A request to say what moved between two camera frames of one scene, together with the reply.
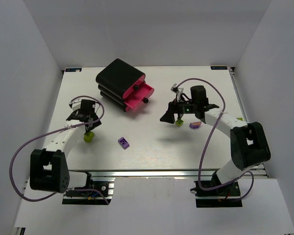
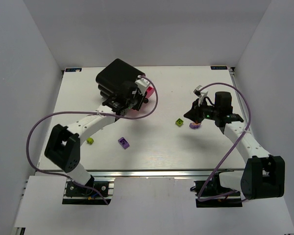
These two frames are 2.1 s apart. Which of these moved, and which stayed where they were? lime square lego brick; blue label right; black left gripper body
Moved: black left gripper body
Stayed: blue label right; lime square lego brick
